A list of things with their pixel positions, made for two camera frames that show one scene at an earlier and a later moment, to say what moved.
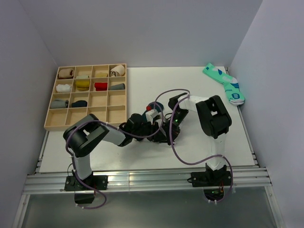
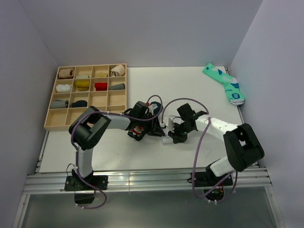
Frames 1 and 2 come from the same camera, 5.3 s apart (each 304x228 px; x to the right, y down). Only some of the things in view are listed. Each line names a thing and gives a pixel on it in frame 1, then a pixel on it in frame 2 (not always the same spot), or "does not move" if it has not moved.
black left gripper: x=158 y=137 → x=150 y=116
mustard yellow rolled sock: x=82 y=84 does not move
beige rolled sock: x=66 y=73 does not move
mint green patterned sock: x=232 y=87 does not move
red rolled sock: x=100 y=86 does not move
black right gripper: x=175 y=132 → x=176 y=137
